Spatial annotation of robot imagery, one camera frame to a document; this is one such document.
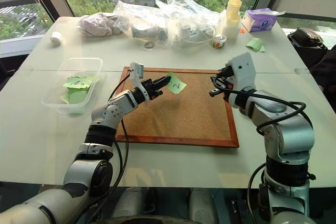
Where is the crumpled clear plastic bag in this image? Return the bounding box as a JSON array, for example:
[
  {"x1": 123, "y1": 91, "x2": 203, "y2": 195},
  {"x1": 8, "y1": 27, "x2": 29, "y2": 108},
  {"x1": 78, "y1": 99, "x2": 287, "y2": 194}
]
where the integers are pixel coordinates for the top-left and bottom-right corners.
[{"x1": 112, "y1": 0, "x2": 172, "y2": 41}]

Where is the white tape roll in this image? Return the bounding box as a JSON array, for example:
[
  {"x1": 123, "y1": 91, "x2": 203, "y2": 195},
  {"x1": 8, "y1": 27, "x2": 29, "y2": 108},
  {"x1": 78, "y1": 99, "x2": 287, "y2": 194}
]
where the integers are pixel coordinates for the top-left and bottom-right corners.
[{"x1": 50, "y1": 31, "x2": 64, "y2": 48}]

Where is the large clear plastic bag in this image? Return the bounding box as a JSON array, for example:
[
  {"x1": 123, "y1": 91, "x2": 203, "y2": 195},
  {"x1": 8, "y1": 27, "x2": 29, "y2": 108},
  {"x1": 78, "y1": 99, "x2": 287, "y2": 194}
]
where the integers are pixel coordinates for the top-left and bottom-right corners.
[{"x1": 155, "y1": 0, "x2": 227, "y2": 48}]

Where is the purple tissue box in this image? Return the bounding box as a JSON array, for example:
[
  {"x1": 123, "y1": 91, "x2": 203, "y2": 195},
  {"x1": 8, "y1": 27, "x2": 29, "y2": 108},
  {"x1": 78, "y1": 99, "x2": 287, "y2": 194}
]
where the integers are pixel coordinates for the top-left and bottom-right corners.
[{"x1": 240, "y1": 8, "x2": 286, "y2": 34}]

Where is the small jar of beads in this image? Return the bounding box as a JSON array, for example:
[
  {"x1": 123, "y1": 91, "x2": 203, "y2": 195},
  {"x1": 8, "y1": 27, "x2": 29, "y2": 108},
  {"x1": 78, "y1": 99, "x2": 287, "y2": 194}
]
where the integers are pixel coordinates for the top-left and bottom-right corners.
[{"x1": 212, "y1": 34, "x2": 227, "y2": 50}]

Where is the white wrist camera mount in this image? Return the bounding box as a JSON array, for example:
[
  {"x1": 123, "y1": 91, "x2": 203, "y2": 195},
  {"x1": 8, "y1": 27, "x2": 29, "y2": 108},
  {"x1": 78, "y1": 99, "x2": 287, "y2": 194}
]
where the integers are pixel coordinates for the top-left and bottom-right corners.
[
  {"x1": 130, "y1": 62, "x2": 152, "y2": 102},
  {"x1": 224, "y1": 52, "x2": 257, "y2": 92}
]

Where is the wood framed cork board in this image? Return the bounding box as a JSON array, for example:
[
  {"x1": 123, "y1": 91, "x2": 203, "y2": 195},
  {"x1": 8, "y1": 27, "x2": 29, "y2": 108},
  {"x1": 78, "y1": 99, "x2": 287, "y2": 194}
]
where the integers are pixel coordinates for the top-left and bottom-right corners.
[{"x1": 114, "y1": 66, "x2": 240, "y2": 148}]

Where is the thin black right shoulder cable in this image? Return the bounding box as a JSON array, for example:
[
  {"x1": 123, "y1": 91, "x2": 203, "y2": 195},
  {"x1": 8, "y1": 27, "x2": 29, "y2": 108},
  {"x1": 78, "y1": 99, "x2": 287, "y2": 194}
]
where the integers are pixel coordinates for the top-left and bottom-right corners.
[{"x1": 246, "y1": 162, "x2": 267, "y2": 224}]

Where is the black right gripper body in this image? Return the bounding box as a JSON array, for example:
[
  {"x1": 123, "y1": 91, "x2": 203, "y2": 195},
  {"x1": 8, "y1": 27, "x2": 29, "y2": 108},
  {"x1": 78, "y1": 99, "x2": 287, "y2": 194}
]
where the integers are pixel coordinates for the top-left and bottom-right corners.
[{"x1": 218, "y1": 63, "x2": 236, "y2": 91}]

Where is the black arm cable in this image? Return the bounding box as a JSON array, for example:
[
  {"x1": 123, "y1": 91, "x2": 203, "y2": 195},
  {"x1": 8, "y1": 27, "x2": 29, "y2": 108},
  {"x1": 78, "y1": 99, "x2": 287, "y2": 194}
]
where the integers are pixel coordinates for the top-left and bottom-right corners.
[
  {"x1": 214, "y1": 77, "x2": 314, "y2": 137},
  {"x1": 88, "y1": 70, "x2": 132, "y2": 222}
]

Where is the plain green note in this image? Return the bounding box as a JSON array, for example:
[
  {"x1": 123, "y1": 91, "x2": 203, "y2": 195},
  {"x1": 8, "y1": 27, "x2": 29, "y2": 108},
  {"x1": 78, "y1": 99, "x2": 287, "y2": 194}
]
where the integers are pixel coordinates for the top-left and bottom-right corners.
[{"x1": 59, "y1": 87, "x2": 90, "y2": 104}]

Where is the green note with black writing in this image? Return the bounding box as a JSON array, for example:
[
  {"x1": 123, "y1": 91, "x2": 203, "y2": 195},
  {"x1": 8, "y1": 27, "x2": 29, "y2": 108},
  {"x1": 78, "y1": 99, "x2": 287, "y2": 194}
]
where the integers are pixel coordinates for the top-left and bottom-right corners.
[{"x1": 62, "y1": 75, "x2": 94, "y2": 90}]

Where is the silver rounded robot leg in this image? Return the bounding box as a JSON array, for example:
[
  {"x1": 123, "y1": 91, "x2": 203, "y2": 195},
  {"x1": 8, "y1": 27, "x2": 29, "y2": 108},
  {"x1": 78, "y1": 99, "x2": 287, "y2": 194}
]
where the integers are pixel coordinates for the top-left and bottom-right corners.
[
  {"x1": 188, "y1": 188, "x2": 219, "y2": 224},
  {"x1": 114, "y1": 187, "x2": 148, "y2": 220}
]

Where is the white and blue cylinder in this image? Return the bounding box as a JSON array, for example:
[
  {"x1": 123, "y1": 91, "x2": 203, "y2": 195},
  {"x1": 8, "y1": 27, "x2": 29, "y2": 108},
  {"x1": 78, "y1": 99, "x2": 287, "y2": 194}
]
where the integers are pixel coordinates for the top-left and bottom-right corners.
[{"x1": 131, "y1": 26, "x2": 169, "y2": 40}]

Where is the clear plastic box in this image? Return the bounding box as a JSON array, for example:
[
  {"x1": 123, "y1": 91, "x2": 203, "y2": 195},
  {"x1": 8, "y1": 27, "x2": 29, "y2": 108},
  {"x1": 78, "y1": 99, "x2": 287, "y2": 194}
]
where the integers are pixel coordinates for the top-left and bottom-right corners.
[{"x1": 41, "y1": 57, "x2": 106, "y2": 116}]

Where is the green note marked two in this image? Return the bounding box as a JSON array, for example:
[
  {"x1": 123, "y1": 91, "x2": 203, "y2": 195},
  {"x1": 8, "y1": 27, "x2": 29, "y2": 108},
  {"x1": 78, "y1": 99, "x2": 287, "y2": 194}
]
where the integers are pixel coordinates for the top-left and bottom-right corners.
[{"x1": 164, "y1": 71, "x2": 187, "y2": 95}]

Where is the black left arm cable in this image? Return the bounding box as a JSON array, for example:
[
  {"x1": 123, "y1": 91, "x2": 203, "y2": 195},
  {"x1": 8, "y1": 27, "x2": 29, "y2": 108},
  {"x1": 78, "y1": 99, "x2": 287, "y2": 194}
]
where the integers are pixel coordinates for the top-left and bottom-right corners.
[{"x1": 88, "y1": 70, "x2": 132, "y2": 222}]

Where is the stack of green notes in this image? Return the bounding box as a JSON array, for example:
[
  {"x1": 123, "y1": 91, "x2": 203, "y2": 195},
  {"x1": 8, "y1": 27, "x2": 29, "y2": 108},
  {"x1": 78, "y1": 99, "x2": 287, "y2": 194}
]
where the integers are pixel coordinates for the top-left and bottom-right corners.
[{"x1": 245, "y1": 37, "x2": 267, "y2": 54}]

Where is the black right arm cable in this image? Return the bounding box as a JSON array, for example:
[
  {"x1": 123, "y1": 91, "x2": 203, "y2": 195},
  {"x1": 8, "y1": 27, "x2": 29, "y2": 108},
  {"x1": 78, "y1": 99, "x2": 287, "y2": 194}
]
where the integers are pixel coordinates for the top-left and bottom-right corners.
[{"x1": 214, "y1": 77, "x2": 314, "y2": 137}]

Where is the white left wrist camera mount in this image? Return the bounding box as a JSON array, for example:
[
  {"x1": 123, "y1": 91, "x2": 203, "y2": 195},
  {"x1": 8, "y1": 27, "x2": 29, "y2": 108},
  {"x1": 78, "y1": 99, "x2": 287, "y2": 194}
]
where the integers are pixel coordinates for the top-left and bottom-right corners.
[{"x1": 130, "y1": 62, "x2": 152, "y2": 102}]

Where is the stack of yellow cups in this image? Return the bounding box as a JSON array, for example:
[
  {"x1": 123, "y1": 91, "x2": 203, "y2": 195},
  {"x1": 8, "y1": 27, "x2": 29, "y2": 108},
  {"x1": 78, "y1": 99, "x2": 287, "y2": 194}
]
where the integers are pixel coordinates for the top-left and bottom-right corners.
[{"x1": 224, "y1": 0, "x2": 243, "y2": 42}]

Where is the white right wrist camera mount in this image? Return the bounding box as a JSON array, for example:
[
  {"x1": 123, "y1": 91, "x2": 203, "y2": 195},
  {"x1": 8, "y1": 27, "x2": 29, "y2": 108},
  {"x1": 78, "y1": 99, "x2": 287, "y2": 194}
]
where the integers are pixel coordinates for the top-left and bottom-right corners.
[{"x1": 224, "y1": 52, "x2": 257, "y2": 92}]

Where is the pink cloth in plastic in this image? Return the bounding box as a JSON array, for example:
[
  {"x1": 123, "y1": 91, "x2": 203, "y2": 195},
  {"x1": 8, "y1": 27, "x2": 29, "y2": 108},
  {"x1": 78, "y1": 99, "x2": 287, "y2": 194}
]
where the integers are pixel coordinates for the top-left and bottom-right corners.
[{"x1": 76, "y1": 13, "x2": 123, "y2": 37}]

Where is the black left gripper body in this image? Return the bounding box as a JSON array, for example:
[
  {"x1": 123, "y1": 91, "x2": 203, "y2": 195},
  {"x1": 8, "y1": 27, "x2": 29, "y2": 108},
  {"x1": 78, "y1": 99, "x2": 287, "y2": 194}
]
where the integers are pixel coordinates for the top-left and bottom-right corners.
[{"x1": 143, "y1": 78, "x2": 163, "y2": 101}]

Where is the black bag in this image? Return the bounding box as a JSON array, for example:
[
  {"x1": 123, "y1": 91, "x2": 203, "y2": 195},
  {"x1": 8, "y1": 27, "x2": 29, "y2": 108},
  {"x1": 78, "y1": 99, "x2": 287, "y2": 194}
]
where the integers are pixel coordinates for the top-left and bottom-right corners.
[{"x1": 287, "y1": 27, "x2": 329, "y2": 52}]

